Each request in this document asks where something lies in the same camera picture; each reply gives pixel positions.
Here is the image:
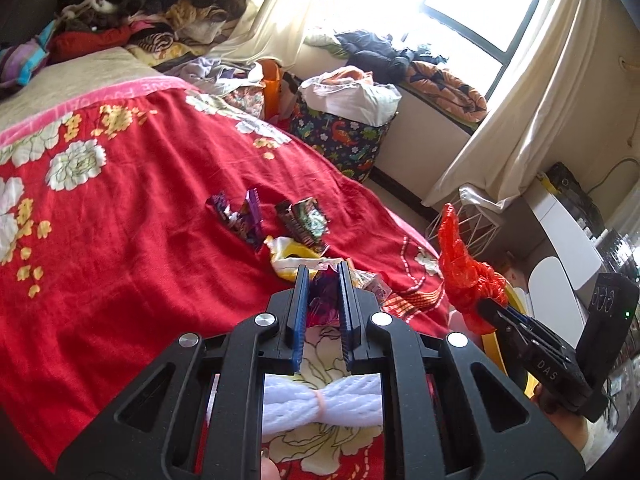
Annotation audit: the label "red plastic bag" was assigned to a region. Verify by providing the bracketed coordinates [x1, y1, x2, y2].
[437, 203, 508, 336]

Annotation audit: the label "white desk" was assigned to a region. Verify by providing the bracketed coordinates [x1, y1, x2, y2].
[525, 179, 607, 292]

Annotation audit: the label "white clothes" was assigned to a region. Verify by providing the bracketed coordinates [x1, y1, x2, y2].
[298, 67, 402, 127]

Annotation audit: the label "lavender white garment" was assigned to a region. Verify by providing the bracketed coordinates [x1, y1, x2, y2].
[165, 56, 264, 97]

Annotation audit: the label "white foam net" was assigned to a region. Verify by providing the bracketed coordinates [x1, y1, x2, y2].
[262, 372, 385, 435]

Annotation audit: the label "black green snack wrapper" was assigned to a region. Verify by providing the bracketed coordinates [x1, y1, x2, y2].
[275, 197, 332, 257]

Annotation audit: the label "black cable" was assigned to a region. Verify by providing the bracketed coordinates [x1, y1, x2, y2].
[585, 157, 640, 197]

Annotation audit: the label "orange bag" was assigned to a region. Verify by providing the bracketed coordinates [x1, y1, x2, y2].
[256, 59, 301, 122]

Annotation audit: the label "clear plastic wrapper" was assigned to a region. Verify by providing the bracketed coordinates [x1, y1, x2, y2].
[350, 270, 392, 307]

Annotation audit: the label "yellow rimmed trash bin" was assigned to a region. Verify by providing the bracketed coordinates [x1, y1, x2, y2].
[480, 280, 537, 397]

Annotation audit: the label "purple striped cloth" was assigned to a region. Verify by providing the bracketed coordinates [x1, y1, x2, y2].
[0, 22, 52, 87]

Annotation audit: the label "person's right hand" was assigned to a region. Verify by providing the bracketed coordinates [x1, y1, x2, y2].
[531, 384, 562, 415]

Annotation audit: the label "long purple wrapper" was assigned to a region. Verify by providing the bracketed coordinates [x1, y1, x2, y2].
[227, 189, 266, 252]

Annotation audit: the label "floral pillow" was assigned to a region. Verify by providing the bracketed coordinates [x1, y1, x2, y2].
[222, 85, 267, 122]

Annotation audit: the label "red floral blanket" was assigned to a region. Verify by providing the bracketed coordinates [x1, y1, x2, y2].
[0, 85, 453, 480]

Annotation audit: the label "purple foil wrapper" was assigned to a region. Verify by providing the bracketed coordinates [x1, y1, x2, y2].
[309, 267, 343, 328]

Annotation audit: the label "black electronic box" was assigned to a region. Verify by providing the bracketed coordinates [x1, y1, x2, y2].
[544, 161, 607, 237]

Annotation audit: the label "cream curtain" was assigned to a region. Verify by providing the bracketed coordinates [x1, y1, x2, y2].
[210, 0, 332, 69]
[424, 0, 612, 207]

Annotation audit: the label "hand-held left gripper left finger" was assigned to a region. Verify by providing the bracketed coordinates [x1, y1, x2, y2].
[56, 264, 311, 480]

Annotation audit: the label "dinosaur print laundry bag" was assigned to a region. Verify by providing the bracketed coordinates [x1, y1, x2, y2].
[290, 90, 394, 184]

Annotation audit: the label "small purple wrapper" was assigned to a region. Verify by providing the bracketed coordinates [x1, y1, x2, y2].
[206, 192, 237, 226]

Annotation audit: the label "beige towel with pink border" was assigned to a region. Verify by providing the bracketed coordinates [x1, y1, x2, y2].
[0, 47, 201, 147]

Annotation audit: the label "person's right forearm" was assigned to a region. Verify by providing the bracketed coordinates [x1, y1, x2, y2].
[556, 409, 595, 457]

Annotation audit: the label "white wire stool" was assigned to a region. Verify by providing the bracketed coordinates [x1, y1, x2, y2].
[425, 185, 504, 257]

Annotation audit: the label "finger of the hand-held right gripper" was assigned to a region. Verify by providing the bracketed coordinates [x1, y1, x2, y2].
[500, 306, 571, 350]
[479, 299, 526, 356]

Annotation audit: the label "red garment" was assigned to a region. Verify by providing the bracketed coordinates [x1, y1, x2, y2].
[47, 25, 137, 64]

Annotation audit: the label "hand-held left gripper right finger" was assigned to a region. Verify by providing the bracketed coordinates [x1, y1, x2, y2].
[336, 260, 586, 480]

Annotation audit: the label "dark jacket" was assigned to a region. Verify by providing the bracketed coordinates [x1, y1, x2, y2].
[332, 30, 447, 84]

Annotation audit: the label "yellow white wrapper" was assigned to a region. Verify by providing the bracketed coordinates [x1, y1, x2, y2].
[264, 235, 347, 282]

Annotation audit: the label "orange patterned quilt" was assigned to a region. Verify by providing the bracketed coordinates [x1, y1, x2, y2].
[404, 60, 489, 124]

